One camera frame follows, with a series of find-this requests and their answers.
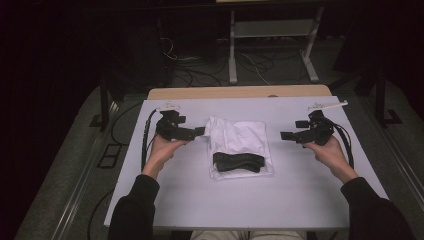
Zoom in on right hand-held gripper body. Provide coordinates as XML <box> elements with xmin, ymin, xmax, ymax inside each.
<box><xmin>294</xmin><ymin>100</ymin><xmax>349</xmax><ymax>147</ymax></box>

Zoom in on hand-held gripper cable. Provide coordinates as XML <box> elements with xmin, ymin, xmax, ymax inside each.
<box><xmin>333</xmin><ymin>123</ymin><xmax>355</xmax><ymax>169</ymax></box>
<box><xmin>140</xmin><ymin>108</ymin><xmax>162</xmax><ymax>172</ymax></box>

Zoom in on white floor cable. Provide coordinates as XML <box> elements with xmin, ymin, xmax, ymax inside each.
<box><xmin>239</xmin><ymin>52</ymin><xmax>272</xmax><ymax>86</ymax></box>

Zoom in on right hand-held gripper cable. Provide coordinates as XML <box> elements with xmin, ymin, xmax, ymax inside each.
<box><xmin>333</xmin><ymin>123</ymin><xmax>355</xmax><ymax>169</ymax></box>

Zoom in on person's left hand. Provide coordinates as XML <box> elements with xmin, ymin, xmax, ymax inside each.
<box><xmin>141</xmin><ymin>134</ymin><xmax>190</xmax><ymax>181</ymax></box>

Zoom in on black floor cable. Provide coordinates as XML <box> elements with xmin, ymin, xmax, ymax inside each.
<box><xmin>87</xmin><ymin>189</ymin><xmax>116</xmax><ymax>240</ymax></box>
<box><xmin>110</xmin><ymin>101</ymin><xmax>143</xmax><ymax>146</ymax></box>

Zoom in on person's lap in light trousers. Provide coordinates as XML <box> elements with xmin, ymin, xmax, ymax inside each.
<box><xmin>190</xmin><ymin>229</ymin><xmax>306</xmax><ymax>240</ymax></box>

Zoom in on black metal stand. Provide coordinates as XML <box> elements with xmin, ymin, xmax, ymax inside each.
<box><xmin>374</xmin><ymin>66</ymin><xmax>403</xmax><ymax>128</ymax></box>
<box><xmin>89</xmin><ymin>78</ymin><xmax>116</xmax><ymax>132</ymax></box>

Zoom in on person's right hand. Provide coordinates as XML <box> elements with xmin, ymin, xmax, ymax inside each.
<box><xmin>303</xmin><ymin>135</ymin><xmax>360</xmax><ymax>185</ymax></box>

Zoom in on dark cabinet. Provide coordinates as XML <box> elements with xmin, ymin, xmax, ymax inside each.
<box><xmin>128</xmin><ymin>19</ymin><xmax>174</xmax><ymax>88</ymax></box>

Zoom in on left hand-held gripper cable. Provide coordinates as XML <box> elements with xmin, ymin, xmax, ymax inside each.
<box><xmin>140</xmin><ymin>108</ymin><xmax>162</xmax><ymax>172</ymax></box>

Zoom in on white shorts with black waistband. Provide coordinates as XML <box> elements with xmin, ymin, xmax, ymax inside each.
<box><xmin>203</xmin><ymin>115</ymin><xmax>275</xmax><ymax>181</ymax></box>

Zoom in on bundle of floor cables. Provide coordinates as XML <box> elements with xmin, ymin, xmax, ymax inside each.
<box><xmin>159</xmin><ymin>36</ymin><xmax>301</xmax><ymax>88</ymax></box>

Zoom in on white metal stand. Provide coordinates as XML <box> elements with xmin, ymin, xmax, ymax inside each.
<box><xmin>228</xmin><ymin>6</ymin><xmax>325</xmax><ymax>85</ymax></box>

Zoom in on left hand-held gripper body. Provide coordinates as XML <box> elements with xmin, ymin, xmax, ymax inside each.
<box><xmin>155</xmin><ymin>101</ymin><xmax>197</xmax><ymax>142</ymax></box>

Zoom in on white board sheet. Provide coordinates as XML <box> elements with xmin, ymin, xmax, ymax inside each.
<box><xmin>103</xmin><ymin>96</ymin><xmax>389</xmax><ymax>232</ymax></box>

